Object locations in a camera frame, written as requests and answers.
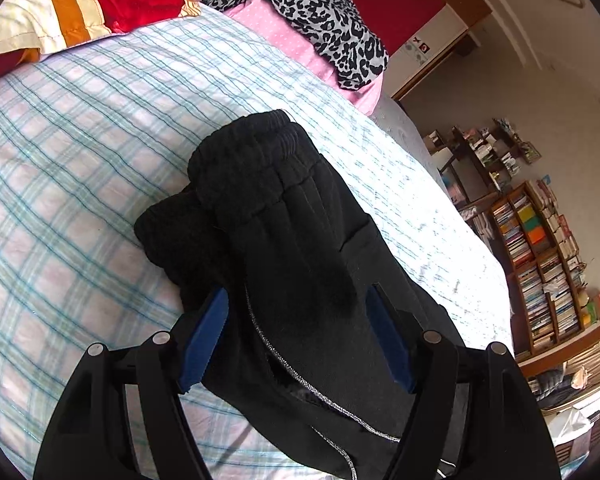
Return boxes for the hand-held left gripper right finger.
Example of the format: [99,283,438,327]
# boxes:
[365,284,563,480]

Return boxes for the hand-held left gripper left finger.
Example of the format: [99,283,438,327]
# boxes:
[32,287,229,480]

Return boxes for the black pants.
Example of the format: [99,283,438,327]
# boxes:
[134,109,473,480]

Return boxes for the wooden bookshelf with books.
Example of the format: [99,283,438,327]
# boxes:
[487,180,593,356]

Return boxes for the white plastic bag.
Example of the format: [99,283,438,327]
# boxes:
[547,405,593,466]

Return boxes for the small wooden shelf table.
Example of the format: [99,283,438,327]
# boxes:
[425,117,538,211]

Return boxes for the grey mattress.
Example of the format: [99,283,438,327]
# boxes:
[370,95,441,181]

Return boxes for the plaid bed sheet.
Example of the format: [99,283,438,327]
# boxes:
[0,0,513,480]

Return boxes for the white panel with stickers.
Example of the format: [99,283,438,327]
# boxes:
[387,2,473,98]

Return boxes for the leopard print cloth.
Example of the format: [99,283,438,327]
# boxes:
[200,0,390,92]

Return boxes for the red floral quilt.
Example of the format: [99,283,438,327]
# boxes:
[0,0,201,88]

